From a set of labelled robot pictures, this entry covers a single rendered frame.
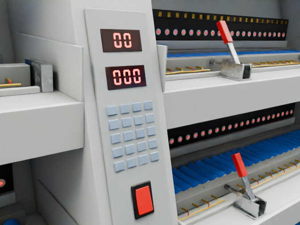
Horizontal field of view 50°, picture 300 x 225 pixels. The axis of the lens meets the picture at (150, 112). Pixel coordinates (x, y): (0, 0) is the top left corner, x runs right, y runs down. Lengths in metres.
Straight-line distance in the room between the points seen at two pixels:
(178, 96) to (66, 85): 0.13
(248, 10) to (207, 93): 0.48
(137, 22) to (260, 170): 0.37
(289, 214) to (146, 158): 0.30
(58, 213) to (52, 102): 0.16
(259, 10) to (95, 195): 0.69
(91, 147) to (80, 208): 0.08
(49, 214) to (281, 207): 0.34
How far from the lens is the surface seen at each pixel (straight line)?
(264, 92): 0.51
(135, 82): 0.33
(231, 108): 0.45
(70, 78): 0.32
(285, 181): 0.64
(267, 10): 0.92
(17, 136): 0.29
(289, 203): 0.57
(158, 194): 0.35
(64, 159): 0.37
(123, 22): 0.33
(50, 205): 0.44
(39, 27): 0.39
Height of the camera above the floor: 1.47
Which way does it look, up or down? 3 degrees down
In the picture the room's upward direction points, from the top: 7 degrees counter-clockwise
